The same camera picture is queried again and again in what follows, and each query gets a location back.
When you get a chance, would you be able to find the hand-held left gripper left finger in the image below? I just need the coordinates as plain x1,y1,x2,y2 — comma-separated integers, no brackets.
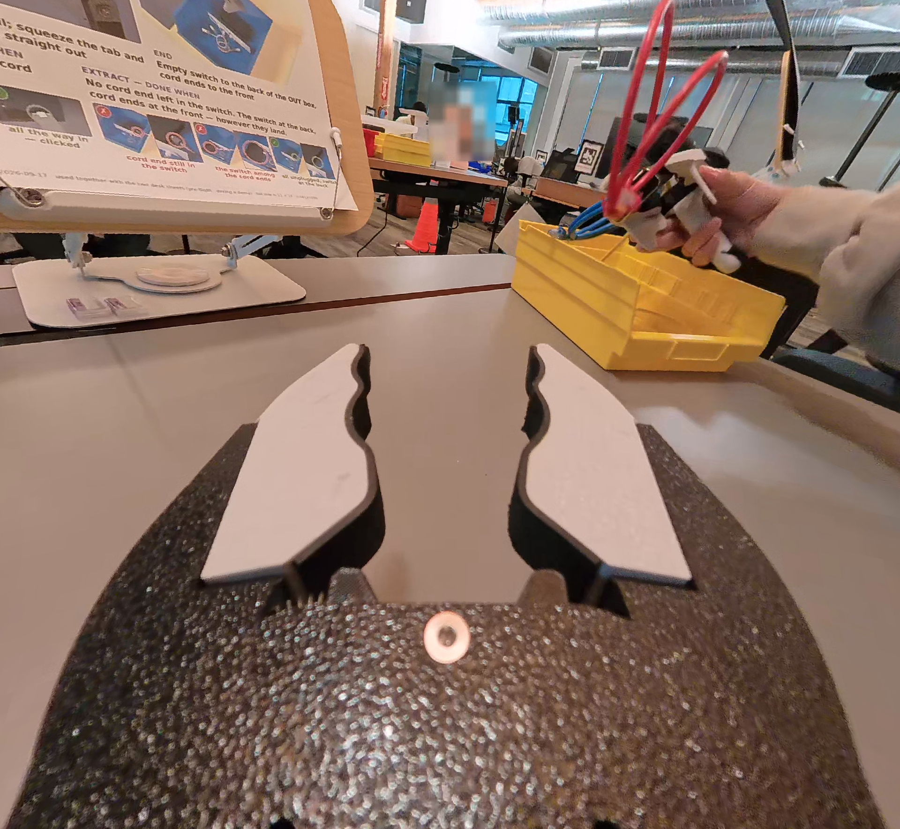
200,343,386,598

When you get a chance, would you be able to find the white stand base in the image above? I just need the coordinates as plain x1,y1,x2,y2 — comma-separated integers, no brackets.
13,232,308,329

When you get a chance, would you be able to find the tan display board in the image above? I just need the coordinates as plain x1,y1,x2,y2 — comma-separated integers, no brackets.
775,49,804,178

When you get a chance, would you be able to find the orange plastic object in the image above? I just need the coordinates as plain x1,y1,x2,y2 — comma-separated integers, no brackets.
410,196,440,255

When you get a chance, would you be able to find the blue ethernet cable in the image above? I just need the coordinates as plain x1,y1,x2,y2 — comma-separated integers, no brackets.
552,200,623,243

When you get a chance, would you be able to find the yellow plastic bin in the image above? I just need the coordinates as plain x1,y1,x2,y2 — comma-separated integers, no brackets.
511,219,787,373

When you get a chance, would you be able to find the stack of yellow bins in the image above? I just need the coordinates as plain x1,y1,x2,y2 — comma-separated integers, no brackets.
373,132,431,168

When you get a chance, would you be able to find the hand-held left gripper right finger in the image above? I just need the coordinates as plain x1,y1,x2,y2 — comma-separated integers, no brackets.
509,343,695,605

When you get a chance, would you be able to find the group of wooden office desks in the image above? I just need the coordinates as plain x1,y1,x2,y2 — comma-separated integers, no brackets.
366,157,606,254

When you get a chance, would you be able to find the instruction sheet on stand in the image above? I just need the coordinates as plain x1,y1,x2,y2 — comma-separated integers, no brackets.
0,0,375,236

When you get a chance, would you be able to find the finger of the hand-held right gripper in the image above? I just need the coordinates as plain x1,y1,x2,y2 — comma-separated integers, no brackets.
622,207,669,254

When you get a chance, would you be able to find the silver ventilation duct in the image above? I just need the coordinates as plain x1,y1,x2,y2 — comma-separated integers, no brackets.
373,0,900,71

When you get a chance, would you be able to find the person's right hand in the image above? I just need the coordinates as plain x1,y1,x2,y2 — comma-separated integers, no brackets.
650,164,785,269

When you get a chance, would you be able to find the red ethernet cable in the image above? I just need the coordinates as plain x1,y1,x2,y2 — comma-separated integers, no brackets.
605,0,730,222

